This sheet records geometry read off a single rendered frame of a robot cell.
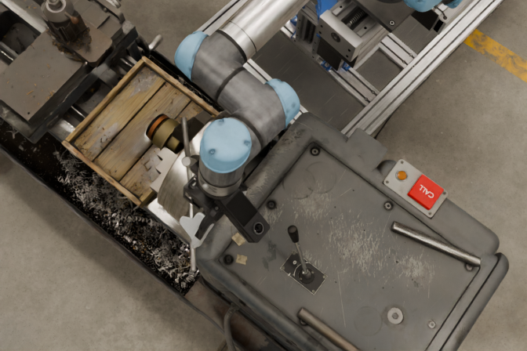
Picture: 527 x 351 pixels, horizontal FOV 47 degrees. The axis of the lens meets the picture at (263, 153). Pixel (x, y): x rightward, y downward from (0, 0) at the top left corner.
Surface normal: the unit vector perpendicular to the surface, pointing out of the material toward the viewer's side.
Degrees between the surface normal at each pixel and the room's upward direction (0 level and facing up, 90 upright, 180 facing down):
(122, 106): 0
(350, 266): 0
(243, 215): 31
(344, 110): 0
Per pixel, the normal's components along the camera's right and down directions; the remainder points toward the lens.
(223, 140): 0.14, -0.43
